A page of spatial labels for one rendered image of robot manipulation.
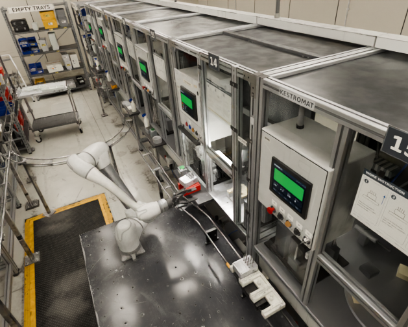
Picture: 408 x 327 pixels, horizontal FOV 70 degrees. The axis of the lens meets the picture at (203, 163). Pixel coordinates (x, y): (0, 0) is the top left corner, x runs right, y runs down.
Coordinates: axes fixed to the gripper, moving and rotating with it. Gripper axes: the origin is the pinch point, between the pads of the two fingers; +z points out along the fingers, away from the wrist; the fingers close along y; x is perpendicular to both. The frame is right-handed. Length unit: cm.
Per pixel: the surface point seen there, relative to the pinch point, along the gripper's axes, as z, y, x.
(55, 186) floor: -112, -113, 242
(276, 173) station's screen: 18, 51, -63
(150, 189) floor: 3, -113, 163
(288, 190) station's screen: 18, 48, -73
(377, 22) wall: 379, 50, 154
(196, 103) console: 20, 55, 26
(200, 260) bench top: -7.9, -44.2, -21.6
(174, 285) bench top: -32, -44, -31
